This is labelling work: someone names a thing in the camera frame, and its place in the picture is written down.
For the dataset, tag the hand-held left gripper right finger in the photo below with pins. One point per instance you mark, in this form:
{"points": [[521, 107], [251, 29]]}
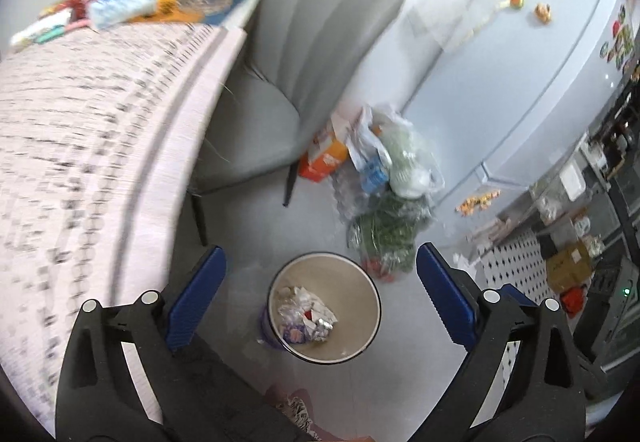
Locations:
{"points": [[445, 297]]}

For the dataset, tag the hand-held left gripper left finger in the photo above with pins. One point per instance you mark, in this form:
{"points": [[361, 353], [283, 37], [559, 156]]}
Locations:
{"points": [[195, 302]]}

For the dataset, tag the beige waste bin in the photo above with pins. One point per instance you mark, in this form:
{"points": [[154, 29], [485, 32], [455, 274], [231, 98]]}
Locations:
{"points": [[350, 292]]}

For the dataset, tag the clear plastic wrapper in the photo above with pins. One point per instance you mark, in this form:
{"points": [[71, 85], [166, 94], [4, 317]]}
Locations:
{"points": [[291, 312]]}

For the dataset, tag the wrappers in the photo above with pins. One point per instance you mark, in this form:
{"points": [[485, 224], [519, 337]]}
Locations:
{"points": [[312, 304]]}

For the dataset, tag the silver foil wrapper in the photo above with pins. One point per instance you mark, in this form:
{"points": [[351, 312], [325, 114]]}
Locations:
{"points": [[326, 326]]}

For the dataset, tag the bag of green vegetables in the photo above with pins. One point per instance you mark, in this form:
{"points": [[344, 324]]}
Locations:
{"points": [[390, 232]]}

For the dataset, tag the brown cardboard carton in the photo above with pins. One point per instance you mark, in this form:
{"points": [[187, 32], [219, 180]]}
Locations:
{"points": [[569, 267]]}

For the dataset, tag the small blue carton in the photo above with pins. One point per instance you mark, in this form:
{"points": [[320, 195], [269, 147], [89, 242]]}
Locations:
{"points": [[374, 174]]}

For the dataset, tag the clear bag with white vegetable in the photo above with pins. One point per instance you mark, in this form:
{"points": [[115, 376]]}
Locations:
{"points": [[405, 152]]}

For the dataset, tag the patterned floor rug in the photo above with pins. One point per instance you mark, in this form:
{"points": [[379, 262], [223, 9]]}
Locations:
{"points": [[295, 414]]}

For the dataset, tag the white plastic container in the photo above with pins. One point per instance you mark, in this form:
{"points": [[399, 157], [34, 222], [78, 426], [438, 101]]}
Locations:
{"points": [[572, 182]]}

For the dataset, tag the orange carton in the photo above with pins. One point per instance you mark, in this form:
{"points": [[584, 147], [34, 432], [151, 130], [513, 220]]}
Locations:
{"points": [[325, 157]]}

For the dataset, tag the pink printed table mat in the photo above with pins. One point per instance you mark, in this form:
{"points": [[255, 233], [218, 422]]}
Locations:
{"points": [[100, 122]]}

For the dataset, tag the white fridge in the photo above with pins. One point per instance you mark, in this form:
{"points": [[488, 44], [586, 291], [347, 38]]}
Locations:
{"points": [[540, 87]]}

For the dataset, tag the grey upholstered chair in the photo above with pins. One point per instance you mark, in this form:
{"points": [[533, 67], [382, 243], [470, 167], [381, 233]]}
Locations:
{"points": [[310, 47]]}

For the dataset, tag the white mesh bag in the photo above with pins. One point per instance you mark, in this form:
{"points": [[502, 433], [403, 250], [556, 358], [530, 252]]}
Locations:
{"points": [[460, 7]]}

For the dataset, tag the orange fridge magnet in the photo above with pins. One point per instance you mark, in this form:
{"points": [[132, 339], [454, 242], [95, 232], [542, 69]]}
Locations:
{"points": [[543, 13]]}

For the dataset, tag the pink pen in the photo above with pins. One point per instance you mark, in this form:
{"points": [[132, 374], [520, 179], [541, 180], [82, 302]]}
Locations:
{"points": [[78, 24]]}

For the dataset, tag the teal marker pen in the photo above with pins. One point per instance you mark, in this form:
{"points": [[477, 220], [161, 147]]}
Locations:
{"points": [[52, 33]]}

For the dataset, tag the blue and white tissue pack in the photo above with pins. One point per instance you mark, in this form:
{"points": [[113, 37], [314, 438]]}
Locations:
{"points": [[122, 4]]}

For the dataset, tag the white tube package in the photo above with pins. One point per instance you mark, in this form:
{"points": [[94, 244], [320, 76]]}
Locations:
{"points": [[37, 29]]}

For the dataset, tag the red snack packets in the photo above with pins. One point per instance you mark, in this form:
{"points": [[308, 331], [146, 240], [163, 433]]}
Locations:
{"points": [[67, 4]]}

